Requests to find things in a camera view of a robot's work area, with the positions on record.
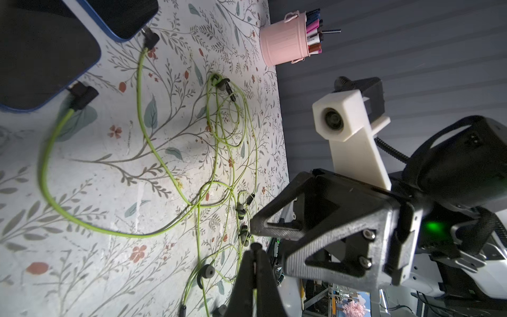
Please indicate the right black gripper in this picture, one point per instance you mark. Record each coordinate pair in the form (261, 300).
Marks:
(460, 175)

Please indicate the blue-edged black smartphone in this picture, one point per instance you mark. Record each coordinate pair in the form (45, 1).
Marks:
(44, 48)

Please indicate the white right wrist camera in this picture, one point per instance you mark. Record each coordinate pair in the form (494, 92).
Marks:
(353, 149)

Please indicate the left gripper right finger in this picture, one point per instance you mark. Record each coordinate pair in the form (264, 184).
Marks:
(269, 302)

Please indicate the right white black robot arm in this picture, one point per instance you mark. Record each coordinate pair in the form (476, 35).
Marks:
(407, 217)

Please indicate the pink pen cup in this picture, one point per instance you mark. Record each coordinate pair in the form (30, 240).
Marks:
(297, 37)

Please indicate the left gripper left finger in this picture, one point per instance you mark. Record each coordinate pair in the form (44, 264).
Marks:
(241, 301)

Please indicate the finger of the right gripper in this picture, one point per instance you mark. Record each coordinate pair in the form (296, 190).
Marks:
(319, 198)

